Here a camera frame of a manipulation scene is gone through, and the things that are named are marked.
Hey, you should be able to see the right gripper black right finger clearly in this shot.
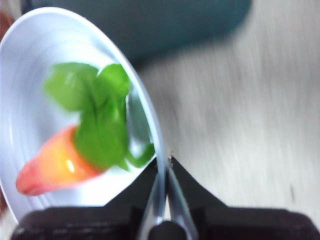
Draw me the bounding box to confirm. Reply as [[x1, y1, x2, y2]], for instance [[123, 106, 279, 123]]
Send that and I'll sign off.
[[168, 155, 320, 240]]

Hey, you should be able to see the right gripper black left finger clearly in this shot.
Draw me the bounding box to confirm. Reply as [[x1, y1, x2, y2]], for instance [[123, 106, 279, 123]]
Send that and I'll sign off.
[[9, 161, 158, 240]]

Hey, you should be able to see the orange carrot with green leaves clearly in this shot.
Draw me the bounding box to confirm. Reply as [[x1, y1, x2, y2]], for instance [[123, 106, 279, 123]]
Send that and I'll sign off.
[[15, 62, 156, 196]]

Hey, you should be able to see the light blue round plate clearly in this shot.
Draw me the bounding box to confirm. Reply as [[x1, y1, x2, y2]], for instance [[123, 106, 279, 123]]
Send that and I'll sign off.
[[0, 6, 198, 240]]

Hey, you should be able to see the black rectangular tray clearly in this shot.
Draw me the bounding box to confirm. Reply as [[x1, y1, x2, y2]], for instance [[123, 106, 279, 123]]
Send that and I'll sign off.
[[21, 0, 252, 66]]

